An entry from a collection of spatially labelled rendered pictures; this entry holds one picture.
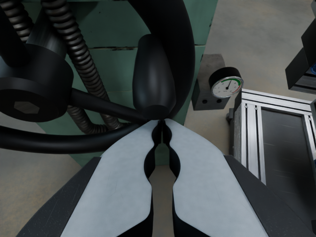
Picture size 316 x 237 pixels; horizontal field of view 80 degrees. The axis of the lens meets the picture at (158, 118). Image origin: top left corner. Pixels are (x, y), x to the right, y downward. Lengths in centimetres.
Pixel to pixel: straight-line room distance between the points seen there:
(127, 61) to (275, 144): 74
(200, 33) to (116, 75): 19
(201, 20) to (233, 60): 120
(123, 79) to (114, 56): 7
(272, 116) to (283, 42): 98
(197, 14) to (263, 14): 182
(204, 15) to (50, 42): 24
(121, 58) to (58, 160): 81
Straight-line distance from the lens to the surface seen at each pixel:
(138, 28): 36
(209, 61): 51
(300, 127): 107
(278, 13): 225
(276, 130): 100
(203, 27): 37
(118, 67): 41
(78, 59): 25
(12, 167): 121
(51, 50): 22
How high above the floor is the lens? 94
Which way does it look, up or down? 58 degrees down
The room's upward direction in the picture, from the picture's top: 2 degrees clockwise
